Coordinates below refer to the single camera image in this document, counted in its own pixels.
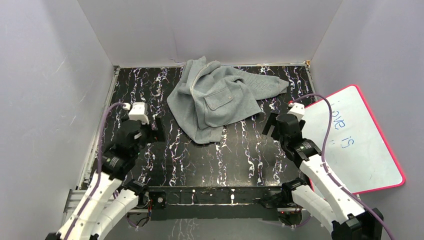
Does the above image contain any grey zip-up jacket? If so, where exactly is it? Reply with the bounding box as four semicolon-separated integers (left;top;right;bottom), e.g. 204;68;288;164
167;57;289;145

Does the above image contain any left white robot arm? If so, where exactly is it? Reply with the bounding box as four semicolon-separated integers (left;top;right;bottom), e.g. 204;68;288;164
46;118;165;240

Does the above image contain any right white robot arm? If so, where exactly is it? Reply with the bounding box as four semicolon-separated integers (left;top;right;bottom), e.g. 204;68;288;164
260;113;383;240

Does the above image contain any pink-framed whiteboard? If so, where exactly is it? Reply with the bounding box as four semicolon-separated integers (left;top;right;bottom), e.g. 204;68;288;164
298;84;407;196

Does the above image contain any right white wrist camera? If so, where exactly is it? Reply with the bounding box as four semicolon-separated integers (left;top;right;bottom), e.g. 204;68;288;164
287;102;305;122

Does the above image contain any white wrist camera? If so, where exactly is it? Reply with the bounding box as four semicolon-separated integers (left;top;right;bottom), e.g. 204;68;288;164
123;102;150;125
287;102;305;122

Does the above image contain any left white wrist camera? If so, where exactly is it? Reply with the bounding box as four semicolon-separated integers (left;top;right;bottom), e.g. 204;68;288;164
123;102;150;125

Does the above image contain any aluminium table frame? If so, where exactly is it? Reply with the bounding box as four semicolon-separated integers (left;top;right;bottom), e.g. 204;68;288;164
69;65;312;240

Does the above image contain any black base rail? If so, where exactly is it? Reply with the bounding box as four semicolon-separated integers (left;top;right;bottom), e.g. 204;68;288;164
145;186;314;222

